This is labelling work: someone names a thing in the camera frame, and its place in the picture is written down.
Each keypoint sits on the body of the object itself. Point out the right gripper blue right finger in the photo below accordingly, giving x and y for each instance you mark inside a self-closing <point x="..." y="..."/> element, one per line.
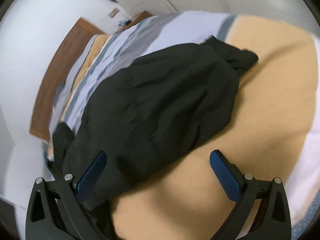
<point x="229" y="176"/>

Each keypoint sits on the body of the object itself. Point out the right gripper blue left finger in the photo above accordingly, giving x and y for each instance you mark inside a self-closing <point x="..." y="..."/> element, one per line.
<point x="88" y="176"/>

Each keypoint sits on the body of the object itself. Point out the black puffer jacket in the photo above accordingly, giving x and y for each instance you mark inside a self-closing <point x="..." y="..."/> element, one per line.
<point x="149" y="115"/>

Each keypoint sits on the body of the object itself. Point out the striped bed blanket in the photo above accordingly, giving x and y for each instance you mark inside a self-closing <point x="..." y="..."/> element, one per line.
<point x="274" y="130"/>

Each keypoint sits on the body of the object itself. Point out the wooden headboard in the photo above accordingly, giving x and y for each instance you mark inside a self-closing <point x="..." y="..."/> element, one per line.
<point x="66" y="55"/>

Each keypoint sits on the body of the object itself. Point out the wooden nightstand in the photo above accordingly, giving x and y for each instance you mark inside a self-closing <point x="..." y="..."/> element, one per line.
<point x="139" y="18"/>

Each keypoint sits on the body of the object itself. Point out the wall switch plate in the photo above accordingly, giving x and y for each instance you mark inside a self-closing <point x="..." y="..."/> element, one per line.
<point x="113" y="13"/>

